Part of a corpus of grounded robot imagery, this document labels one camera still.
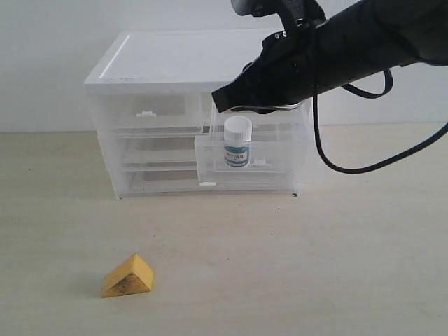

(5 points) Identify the white capped medicine bottle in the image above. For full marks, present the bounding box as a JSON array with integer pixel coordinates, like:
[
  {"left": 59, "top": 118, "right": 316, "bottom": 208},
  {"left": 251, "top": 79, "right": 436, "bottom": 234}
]
[{"left": 223, "top": 115, "right": 253, "bottom": 167}]

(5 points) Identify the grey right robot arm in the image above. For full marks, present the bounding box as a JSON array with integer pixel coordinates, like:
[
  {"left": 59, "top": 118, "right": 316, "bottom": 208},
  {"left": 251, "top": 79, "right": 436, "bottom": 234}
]
[{"left": 212, "top": 1, "right": 447, "bottom": 114}]

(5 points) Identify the yellow triangular wooden block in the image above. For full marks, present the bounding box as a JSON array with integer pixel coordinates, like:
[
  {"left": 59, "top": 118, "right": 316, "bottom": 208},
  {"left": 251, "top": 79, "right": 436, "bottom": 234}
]
[{"left": 101, "top": 253, "right": 155, "bottom": 298}]

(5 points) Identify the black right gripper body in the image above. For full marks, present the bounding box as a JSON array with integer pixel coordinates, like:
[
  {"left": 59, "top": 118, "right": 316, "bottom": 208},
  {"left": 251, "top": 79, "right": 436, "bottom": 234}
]
[{"left": 243, "top": 29, "right": 315, "bottom": 105}]

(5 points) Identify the clear middle wide drawer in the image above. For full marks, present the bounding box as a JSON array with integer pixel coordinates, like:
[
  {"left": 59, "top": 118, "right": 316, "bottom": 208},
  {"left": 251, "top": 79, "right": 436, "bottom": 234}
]
[{"left": 117, "top": 136, "right": 195, "bottom": 164}]

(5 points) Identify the black camera cable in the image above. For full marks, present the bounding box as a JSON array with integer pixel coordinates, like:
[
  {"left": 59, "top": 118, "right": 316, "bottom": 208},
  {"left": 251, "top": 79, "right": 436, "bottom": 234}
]
[{"left": 279, "top": 0, "right": 448, "bottom": 174}]

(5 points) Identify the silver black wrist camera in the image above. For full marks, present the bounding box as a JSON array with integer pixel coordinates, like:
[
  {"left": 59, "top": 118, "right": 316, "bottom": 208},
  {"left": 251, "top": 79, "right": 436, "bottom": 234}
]
[{"left": 230, "top": 0, "right": 326, "bottom": 22}]

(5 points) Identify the clear wide drawer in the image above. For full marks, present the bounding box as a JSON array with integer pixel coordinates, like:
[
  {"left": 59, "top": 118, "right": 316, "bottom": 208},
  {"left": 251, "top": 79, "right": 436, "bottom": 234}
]
[
  {"left": 117, "top": 136, "right": 195, "bottom": 164},
  {"left": 117, "top": 170, "right": 295, "bottom": 196}
]

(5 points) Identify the clear bottom wide drawer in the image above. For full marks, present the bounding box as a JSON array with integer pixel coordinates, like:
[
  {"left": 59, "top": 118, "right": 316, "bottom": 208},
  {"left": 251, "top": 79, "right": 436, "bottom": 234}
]
[{"left": 117, "top": 170, "right": 295, "bottom": 196}]

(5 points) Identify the white plastic drawer cabinet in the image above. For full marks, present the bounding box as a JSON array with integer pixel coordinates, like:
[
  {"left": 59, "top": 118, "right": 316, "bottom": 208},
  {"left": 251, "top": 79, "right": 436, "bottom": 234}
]
[{"left": 85, "top": 29, "right": 319, "bottom": 198}]

